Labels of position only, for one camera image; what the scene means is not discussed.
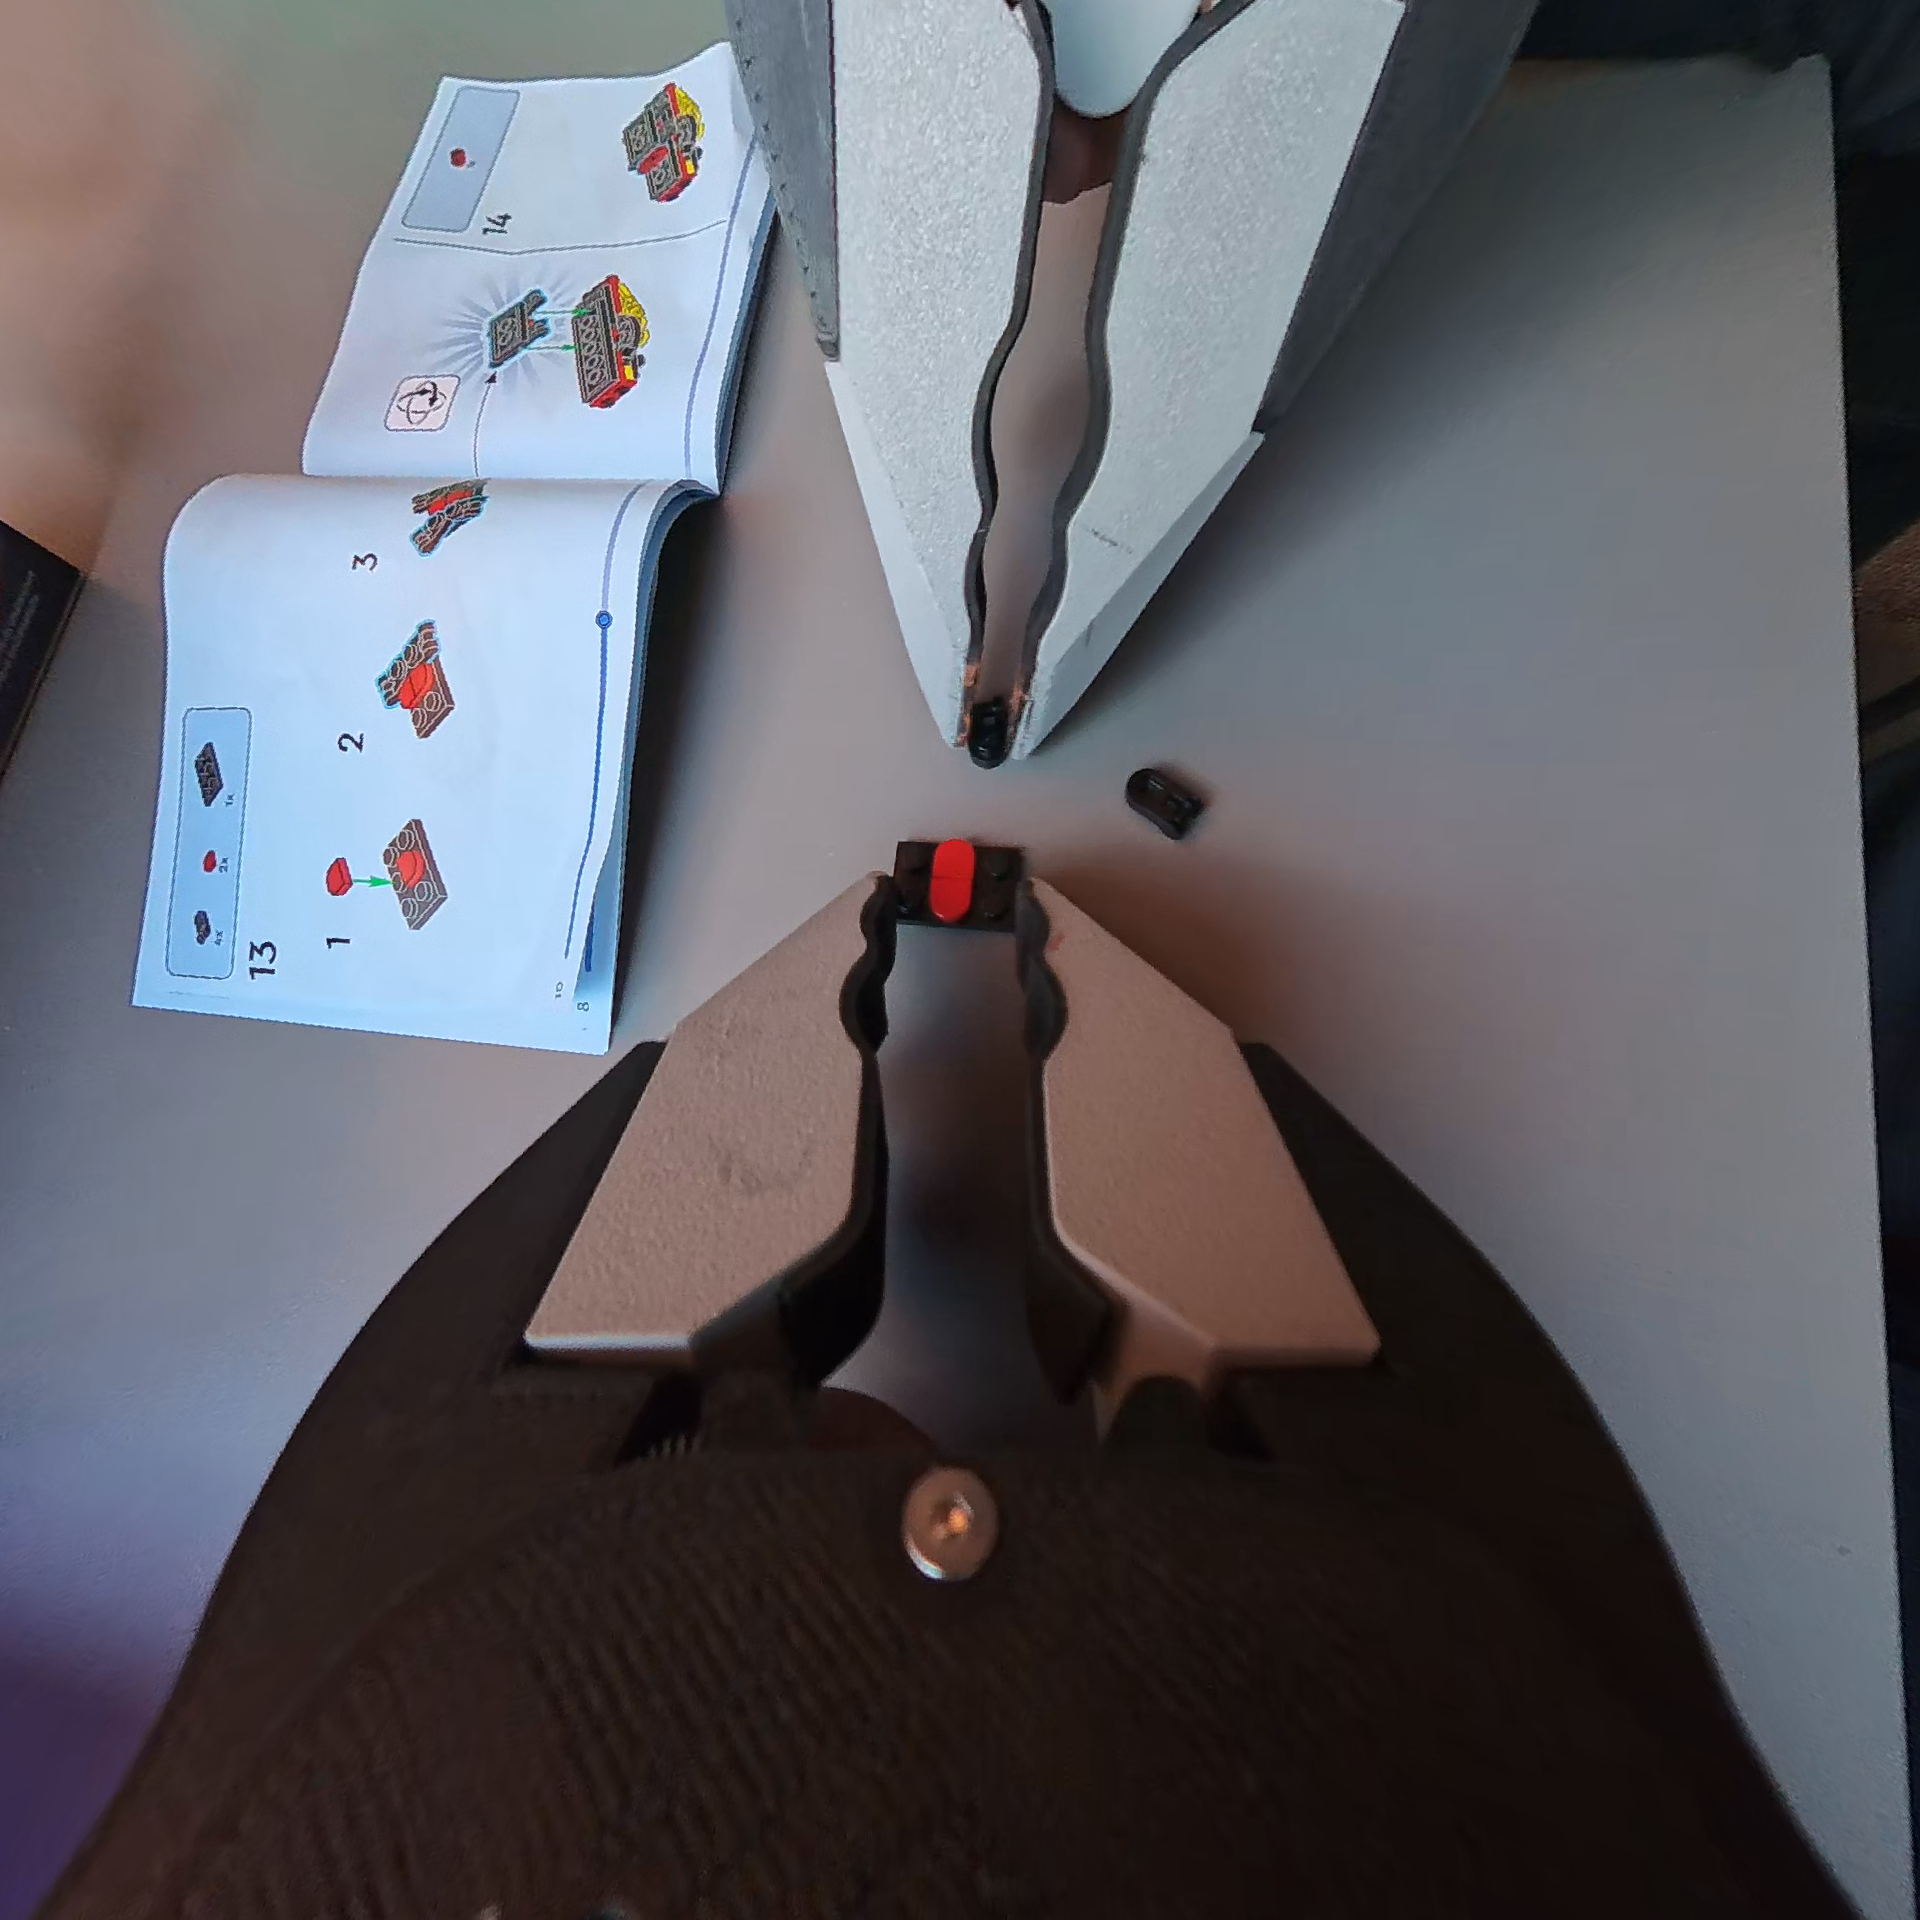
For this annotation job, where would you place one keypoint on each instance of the lego instruction booklet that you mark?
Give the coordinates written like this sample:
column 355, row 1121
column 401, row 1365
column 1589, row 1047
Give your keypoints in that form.
column 453, row 748

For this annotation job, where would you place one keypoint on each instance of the small black lego piece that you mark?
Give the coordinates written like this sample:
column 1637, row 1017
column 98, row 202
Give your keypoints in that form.
column 1166, row 806
column 991, row 734

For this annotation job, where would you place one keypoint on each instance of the black and red lego assembly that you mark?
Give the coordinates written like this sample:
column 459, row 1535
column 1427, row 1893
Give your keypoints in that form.
column 948, row 882

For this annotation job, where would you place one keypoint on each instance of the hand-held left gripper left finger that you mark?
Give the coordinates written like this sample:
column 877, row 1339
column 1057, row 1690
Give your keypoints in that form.
column 705, row 1171

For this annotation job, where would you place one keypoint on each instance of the dark purple lego box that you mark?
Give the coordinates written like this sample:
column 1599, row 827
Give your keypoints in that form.
column 23, row 631

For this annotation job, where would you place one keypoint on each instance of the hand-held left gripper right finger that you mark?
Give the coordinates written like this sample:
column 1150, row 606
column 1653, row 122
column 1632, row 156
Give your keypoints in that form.
column 1187, row 1187

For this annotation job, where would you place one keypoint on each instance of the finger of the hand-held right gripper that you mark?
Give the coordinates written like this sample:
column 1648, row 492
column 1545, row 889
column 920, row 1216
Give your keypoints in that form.
column 922, row 227
column 1216, row 270

